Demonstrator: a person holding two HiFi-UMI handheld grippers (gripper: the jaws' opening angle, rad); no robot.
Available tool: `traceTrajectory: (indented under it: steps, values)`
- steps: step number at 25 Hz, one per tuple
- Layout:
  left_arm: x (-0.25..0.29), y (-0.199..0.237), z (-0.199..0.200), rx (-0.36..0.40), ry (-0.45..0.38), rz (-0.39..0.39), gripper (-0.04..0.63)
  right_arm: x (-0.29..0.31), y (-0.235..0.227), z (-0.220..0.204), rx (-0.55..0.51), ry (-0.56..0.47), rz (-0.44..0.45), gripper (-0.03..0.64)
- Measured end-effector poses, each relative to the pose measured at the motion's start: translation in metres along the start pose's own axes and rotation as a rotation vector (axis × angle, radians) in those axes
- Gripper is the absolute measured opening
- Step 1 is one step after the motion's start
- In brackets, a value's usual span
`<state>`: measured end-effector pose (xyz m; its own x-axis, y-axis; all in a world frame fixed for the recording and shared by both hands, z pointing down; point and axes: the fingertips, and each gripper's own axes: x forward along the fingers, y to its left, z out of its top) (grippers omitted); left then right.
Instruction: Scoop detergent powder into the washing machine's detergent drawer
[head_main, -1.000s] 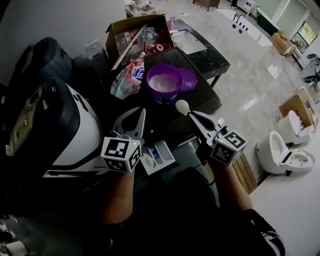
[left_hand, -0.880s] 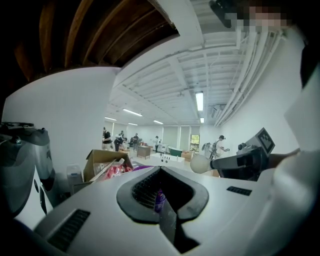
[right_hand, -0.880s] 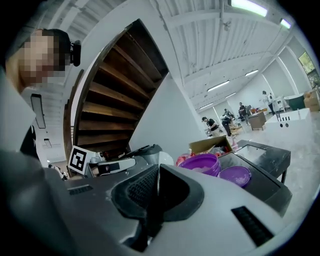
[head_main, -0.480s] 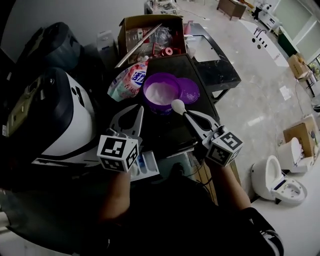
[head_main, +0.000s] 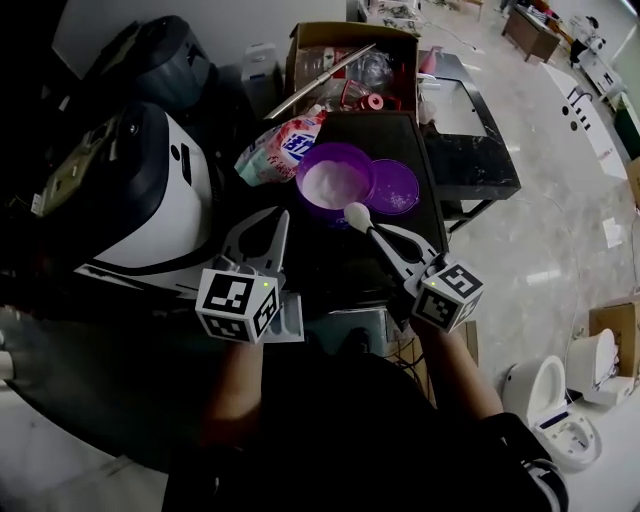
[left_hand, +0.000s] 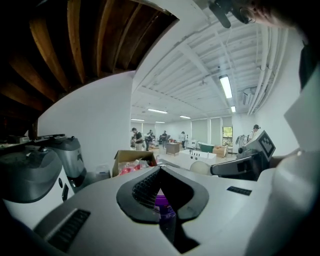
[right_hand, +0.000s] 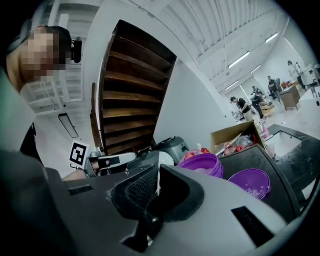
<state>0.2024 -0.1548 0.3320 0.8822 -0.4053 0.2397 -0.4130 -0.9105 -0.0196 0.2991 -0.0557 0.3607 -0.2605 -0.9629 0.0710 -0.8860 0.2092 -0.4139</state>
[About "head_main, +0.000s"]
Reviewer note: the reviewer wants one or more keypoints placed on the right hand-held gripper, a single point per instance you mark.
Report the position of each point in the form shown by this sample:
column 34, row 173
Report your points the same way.
column 445, row 300

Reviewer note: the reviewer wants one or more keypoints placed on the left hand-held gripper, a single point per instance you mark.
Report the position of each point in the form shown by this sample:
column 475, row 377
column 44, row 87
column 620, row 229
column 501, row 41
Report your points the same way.
column 230, row 300

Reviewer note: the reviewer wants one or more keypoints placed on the white plastic spoon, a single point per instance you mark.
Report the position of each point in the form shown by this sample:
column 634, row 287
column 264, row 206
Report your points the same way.
column 357, row 217

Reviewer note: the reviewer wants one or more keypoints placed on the purple powder container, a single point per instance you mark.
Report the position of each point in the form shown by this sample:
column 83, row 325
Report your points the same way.
column 320, row 215

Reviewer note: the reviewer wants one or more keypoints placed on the white detergent drawer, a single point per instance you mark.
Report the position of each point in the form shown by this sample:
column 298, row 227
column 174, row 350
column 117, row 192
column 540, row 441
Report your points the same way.
column 290, row 320

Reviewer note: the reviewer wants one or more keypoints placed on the white powder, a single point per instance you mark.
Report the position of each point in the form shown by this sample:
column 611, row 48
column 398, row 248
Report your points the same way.
column 332, row 182

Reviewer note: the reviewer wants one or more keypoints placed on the person's right forearm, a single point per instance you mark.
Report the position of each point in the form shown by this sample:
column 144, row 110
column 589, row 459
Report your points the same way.
column 455, row 370

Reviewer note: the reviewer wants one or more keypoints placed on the person's left forearm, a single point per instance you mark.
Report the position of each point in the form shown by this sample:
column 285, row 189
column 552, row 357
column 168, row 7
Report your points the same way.
column 230, row 390

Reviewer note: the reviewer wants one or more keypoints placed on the floral detergent refill pouch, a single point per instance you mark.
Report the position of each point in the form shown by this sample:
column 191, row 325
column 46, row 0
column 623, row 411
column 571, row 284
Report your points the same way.
column 280, row 150

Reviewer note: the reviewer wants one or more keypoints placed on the purple tub lid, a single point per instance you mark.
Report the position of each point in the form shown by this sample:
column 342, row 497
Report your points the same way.
column 395, row 185

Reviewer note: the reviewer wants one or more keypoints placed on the person's black shoe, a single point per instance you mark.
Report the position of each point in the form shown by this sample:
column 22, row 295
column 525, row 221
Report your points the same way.
column 356, row 340

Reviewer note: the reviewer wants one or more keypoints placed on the white and black appliance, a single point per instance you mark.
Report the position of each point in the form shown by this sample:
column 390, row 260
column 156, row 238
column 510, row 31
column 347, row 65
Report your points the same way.
column 165, row 210

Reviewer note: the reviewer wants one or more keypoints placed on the black marble sink counter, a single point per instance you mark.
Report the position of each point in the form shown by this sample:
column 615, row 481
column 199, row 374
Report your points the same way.
column 480, row 165

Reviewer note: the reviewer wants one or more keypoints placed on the black washing machine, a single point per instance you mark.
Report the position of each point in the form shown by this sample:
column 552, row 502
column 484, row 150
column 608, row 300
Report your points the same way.
column 380, row 135

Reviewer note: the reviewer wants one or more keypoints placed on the red plastic spool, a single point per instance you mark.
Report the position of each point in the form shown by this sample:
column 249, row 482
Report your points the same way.
column 375, row 102

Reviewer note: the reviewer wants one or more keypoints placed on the metal rod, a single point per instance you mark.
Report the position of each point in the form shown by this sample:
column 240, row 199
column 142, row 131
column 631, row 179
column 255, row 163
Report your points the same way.
column 320, row 82

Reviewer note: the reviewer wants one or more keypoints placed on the small white box appliance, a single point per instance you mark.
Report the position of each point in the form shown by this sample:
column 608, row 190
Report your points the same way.
column 260, row 70

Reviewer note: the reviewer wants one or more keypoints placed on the open cardboard box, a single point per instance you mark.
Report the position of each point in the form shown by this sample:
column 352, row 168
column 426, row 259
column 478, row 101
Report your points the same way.
column 305, row 60
column 620, row 320

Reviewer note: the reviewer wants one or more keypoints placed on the beige plastic panel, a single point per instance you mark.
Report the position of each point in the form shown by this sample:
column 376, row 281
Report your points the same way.
column 75, row 170

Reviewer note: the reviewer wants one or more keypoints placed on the pink funnel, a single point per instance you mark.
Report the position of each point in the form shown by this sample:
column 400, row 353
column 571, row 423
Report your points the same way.
column 431, row 60

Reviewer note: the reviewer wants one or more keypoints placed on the white bathtub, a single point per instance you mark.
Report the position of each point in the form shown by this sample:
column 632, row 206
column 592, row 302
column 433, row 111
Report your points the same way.
column 595, row 130

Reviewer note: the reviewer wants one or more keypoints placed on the wooden cabinet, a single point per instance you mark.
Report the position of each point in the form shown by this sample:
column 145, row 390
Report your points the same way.
column 530, row 35

